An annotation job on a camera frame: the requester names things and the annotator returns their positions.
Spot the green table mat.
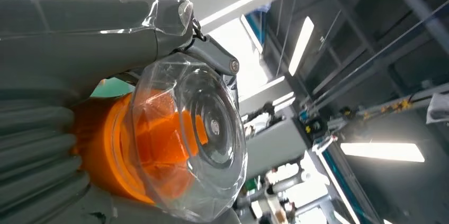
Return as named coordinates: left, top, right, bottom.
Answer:
left=90, top=76, right=136, bottom=99

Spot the white ceiling light panel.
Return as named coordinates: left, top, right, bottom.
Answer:
left=339, top=142, right=426, bottom=163
left=288, top=16, right=315, bottom=77

